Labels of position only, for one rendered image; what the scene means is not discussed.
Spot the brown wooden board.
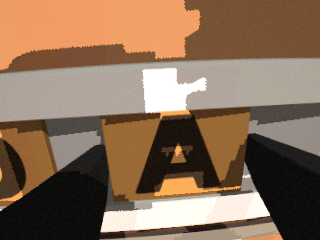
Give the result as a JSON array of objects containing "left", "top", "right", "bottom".
[{"left": 0, "top": 0, "right": 320, "bottom": 240}]

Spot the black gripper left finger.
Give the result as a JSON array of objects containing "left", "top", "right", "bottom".
[{"left": 0, "top": 144, "right": 109, "bottom": 240}]

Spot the orange tile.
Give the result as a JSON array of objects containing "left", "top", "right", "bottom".
[
  {"left": 0, "top": 119, "right": 57, "bottom": 207},
  {"left": 100, "top": 105, "right": 251, "bottom": 203}
]

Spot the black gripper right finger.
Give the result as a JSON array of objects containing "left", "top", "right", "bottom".
[{"left": 244, "top": 133, "right": 320, "bottom": 240}]

